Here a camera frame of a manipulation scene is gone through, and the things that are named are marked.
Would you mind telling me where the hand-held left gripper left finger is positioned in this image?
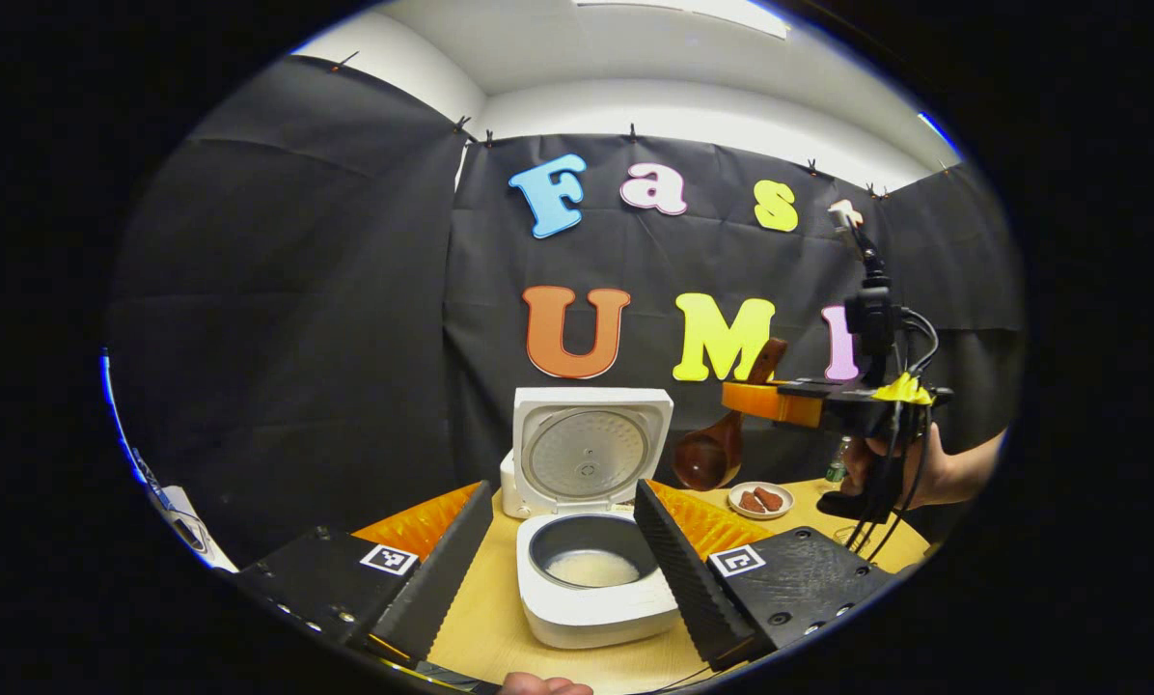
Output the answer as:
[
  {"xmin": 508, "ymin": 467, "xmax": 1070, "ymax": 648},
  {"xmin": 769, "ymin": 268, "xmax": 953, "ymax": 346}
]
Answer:
[{"xmin": 233, "ymin": 480, "xmax": 497, "ymax": 667}]

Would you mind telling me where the large ceiling light panel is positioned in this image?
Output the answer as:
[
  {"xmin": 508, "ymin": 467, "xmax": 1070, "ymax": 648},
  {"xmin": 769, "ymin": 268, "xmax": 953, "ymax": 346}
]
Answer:
[{"xmin": 574, "ymin": 0, "xmax": 790, "ymax": 40}]

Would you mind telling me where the white round plate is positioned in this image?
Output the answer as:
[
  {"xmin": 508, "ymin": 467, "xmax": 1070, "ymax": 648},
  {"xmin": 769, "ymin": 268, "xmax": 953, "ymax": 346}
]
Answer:
[{"xmin": 728, "ymin": 481, "xmax": 796, "ymax": 521}]

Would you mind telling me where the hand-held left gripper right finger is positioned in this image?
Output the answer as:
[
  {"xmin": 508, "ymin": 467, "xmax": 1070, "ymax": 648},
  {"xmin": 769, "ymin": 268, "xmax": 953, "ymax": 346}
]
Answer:
[{"xmin": 632, "ymin": 478, "xmax": 898, "ymax": 674}]

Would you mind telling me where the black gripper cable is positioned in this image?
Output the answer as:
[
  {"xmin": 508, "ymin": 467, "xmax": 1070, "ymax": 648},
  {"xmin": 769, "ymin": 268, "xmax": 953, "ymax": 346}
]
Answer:
[{"xmin": 842, "ymin": 309, "xmax": 943, "ymax": 566}]

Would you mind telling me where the black backdrop cloth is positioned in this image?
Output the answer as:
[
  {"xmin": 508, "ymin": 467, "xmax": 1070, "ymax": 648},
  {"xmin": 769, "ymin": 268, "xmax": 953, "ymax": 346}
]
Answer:
[{"xmin": 109, "ymin": 53, "xmax": 1027, "ymax": 570}]

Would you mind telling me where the narrow ceiling light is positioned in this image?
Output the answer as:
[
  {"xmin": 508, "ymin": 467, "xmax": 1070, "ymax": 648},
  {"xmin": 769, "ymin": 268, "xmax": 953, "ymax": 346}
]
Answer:
[{"xmin": 918, "ymin": 112, "xmax": 961, "ymax": 155}]

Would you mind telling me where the white rice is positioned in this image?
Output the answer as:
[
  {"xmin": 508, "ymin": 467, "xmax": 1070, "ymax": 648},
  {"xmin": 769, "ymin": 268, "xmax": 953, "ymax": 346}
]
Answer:
[{"xmin": 545, "ymin": 548, "xmax": 642, "ymax": 589}]

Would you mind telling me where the brown wooden spoon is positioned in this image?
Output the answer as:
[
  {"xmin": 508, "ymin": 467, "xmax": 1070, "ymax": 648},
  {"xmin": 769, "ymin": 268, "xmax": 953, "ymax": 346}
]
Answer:
[{"xmin": 672, "ymin": 337, "xmax": 788, "ymax": 491}]

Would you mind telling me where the white rice cooker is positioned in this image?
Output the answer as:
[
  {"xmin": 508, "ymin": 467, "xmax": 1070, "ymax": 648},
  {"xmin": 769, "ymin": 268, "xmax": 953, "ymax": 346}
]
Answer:
[{"xmin": 511, "ymin": 386, "xmax": 682, "ymax": 650}]

